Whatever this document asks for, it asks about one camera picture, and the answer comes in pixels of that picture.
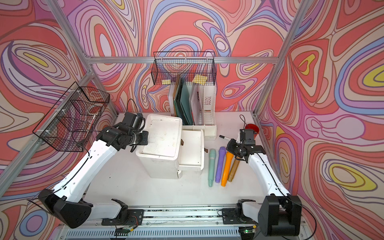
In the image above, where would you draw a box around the black wire basket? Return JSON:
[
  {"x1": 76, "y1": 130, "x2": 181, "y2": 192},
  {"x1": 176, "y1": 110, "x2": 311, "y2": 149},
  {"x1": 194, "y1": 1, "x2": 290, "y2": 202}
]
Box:
[
  {"x1": 151, "y1": 50, "x2": 217, "y2": 86},
  {"x1": 33, "y1": 83, "x2": 110, "y2": 152}
]

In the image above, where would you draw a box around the red metal cup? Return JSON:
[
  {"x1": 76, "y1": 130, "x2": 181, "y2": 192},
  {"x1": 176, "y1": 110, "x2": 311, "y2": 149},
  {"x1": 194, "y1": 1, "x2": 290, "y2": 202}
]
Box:
[{"x1": 245, "y1": 124, "x2": 260, "y2": 136}]

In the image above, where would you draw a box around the black wire basket back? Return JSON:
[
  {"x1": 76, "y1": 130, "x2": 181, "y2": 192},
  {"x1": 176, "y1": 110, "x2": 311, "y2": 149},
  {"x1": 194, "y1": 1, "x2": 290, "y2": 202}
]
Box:
[{"x1": 151, "y1": 50, "x2": 217, "y2": 86}]

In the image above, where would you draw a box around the black wire basket left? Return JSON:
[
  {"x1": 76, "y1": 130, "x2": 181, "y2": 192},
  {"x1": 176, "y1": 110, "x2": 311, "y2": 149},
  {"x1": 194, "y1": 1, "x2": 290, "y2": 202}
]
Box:
[{"x1": 33, "y1": 83, "x2": 110, "y2": 152}]

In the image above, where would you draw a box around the orange toy microphone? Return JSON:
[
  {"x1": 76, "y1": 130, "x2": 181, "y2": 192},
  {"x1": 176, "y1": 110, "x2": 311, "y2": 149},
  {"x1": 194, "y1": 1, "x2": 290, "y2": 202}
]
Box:
[{"x1": 221, "y1": 152, "x2": 234, "y2": 187}]

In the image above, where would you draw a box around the yellow sticky note pad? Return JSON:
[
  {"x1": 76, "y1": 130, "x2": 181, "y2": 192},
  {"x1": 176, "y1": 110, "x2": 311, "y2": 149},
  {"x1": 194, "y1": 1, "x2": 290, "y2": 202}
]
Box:
[{"x1": 192, "y1": 74, "x2": 208, "y2": 85}]

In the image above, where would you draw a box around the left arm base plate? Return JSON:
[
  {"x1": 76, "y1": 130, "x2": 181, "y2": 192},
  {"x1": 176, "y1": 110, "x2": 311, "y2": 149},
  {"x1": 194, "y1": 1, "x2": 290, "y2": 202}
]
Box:
[{"x1": 102, "y1": 209, "x2": 145, "y2": 227}]

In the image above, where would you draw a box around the purple toy microphone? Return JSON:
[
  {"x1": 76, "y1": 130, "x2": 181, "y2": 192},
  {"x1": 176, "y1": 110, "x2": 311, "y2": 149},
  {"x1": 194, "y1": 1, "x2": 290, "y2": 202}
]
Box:
[{"x1": 215, "y1": 147, "x2": 227, "y2": 183}]

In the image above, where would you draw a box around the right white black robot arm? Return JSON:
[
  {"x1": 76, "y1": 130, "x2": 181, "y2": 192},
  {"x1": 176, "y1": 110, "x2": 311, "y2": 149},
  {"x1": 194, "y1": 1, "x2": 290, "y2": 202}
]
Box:
[{"x1": 226, "y1": 129, "x2": 303, "y2": 237}]

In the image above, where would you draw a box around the olive toy microphone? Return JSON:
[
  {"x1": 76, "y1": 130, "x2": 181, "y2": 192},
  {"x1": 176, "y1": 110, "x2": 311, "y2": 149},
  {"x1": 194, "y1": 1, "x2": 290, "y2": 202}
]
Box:
[{"x1": 228, "y1": 159, "x2": 240, "y2": 182}]

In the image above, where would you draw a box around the green folder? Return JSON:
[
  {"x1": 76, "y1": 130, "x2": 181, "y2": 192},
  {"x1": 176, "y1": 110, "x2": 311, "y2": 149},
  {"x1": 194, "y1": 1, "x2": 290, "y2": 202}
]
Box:
[{"x1": 180, "y1": 85, "x2": 194, "y2": 126}]

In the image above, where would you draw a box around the black white marker pen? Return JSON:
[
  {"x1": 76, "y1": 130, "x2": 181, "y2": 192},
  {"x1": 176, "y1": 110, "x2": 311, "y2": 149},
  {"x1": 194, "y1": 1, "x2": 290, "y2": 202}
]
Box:
[{"x1": 219, "y1": 135, "x2": 231, "y2": 141}]

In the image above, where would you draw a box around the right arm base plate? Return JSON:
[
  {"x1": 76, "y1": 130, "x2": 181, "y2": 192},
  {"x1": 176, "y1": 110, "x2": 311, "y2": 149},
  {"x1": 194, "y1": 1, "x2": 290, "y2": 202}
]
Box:
[{"x1": 218, "y1": 208, "x2": 259, "y2": 226}]

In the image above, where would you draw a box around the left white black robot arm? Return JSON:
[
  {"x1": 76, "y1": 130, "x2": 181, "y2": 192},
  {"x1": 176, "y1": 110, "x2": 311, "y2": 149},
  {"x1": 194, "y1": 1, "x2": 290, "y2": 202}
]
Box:
[{"x1": 38, "y1": 112, "x2": 149, "y2": 229}]

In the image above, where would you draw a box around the mint green toy microphone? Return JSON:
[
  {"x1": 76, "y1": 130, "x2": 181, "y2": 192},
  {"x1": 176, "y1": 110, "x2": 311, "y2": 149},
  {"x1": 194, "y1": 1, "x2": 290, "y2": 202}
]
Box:
[{"x1": 208, "y1": 149, "x2": 216, "y2": 187}]

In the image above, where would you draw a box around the white file organizer rack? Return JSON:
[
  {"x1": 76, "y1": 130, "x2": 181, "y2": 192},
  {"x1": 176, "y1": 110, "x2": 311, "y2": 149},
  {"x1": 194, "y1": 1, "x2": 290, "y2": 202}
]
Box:
[{"x1": 168, "y1": 84, "x2": 217, "y2": 141}]

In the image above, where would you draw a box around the white plastic drawer cabinet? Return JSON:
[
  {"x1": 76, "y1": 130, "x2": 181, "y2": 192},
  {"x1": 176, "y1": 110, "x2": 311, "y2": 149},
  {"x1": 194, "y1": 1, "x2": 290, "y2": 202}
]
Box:
[{"x1": 136, "y1": 114, "x2": 183, "y2": 180}]

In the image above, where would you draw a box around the white drawer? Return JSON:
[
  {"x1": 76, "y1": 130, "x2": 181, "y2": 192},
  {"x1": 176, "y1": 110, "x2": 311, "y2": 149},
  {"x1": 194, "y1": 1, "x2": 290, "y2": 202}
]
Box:
[{"x1": 178, "y1": 130, "x2": 205, "y2": 173}]

